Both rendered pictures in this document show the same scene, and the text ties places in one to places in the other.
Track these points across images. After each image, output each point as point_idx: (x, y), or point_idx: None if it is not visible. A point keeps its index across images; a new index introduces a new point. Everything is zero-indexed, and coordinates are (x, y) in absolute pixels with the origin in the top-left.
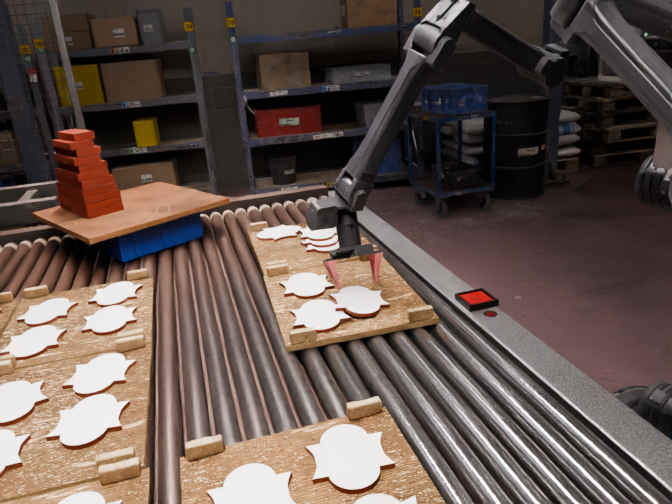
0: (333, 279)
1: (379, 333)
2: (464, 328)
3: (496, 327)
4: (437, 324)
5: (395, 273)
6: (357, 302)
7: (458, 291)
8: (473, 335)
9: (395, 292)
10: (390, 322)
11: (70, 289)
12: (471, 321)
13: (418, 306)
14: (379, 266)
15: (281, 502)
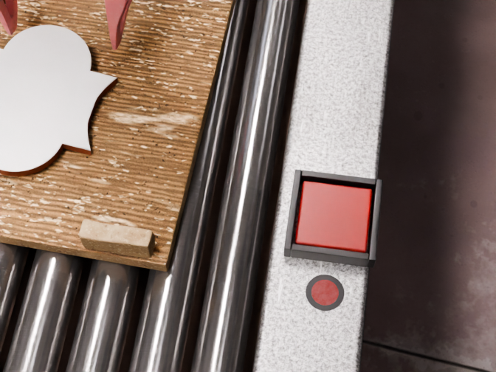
0: (5, 0)
1: (3, 242)
2: (210, 324)
3: (289, 361)
4: (162, 272)
5: (224, 0)
6: (15, 111)
7: (332, 146)
8: (204, 368)
9: (156, 92)
10: (43, 223)
11: None
12: (264, 291)
13: (158, 187)
14: (119, 21)
15: None
